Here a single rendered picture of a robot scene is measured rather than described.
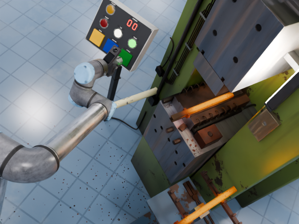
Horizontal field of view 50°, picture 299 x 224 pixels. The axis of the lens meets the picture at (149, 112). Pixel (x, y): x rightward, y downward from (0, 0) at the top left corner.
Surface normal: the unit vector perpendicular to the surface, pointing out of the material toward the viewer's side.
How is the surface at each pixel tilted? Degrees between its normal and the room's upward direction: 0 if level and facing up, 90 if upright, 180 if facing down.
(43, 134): 0
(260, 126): 90
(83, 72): 55
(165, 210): 0
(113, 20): 60
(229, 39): 90
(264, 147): 90
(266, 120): 90
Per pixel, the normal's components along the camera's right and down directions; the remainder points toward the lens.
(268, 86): -0.84, 0.33
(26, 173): 0.46, 0.33
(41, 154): 0.55, -0.61
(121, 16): -0.37, 0.30
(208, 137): 0.23, -0.50
